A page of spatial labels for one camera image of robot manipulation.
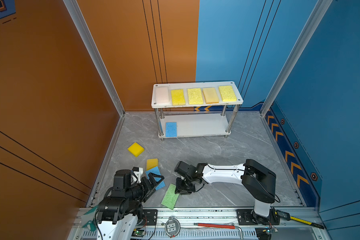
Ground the circuit board right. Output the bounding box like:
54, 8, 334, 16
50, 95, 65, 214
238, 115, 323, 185
262, 227, 279, 235

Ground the aluminium left corner post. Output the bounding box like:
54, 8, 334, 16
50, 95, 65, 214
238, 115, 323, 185
63, 0, 126, 118

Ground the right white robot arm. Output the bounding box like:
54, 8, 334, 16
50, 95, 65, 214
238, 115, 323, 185
175, 159, 280, 226

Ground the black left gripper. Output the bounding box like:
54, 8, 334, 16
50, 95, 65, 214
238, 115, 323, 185
126, 172, 164, 202

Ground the aluminium right corner post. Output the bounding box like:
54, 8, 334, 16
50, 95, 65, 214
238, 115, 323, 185
260, 0, 333, 117

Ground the blue cellulose sponge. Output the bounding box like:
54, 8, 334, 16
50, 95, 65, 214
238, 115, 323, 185
165, 122, 178, 138
145, 166, 166, 191

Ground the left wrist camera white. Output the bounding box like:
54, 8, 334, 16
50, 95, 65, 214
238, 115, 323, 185
131, 167, 144, 185

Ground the red handled tool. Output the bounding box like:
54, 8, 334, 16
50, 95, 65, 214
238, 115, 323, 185
194, 223, 237, 229

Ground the yellow foam sponge front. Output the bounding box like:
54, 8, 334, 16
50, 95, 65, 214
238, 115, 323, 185
171, 89, 186, 106

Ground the small orange-yellow sponge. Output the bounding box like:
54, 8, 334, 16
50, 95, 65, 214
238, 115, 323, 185
146, 158, 159, 171

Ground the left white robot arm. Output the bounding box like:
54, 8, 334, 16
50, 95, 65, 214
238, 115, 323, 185
94, 167, 165, 240

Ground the aluminium front rail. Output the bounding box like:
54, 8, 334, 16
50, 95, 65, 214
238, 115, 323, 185
68, 207, 331, 240

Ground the orange-yellow thick sponge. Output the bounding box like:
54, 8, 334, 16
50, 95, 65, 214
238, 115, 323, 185
203, 88, 220, 104

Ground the green circuit board left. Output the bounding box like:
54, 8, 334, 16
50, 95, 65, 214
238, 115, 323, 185
132, 229, 146, 238

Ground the aluminium corner post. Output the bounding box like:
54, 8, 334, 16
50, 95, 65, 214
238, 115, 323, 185
260, 0, 333, 117
63, 0, 126, 118

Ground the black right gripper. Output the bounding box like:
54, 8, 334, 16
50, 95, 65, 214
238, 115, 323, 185
171, 176, 195, 196

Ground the white two-tier metal shelf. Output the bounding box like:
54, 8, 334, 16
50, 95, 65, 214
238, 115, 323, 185
151, 81, 244, 140

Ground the yellow cellulose sponge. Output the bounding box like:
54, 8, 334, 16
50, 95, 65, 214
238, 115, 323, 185
187, 88, 204, 105
219, 86, 237, 102

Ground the white foam sponge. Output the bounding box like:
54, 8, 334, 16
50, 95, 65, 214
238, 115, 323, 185
155, 87, 170, 105

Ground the round grey socket plate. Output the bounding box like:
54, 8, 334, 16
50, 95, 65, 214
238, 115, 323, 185
165, 217, 181, 238

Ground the green cellulose sponge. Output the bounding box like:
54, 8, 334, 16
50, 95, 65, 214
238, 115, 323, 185
161, 184, 179, 210

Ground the bright yellow foam sponge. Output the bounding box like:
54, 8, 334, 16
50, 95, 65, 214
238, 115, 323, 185
128, 143, 145, 158

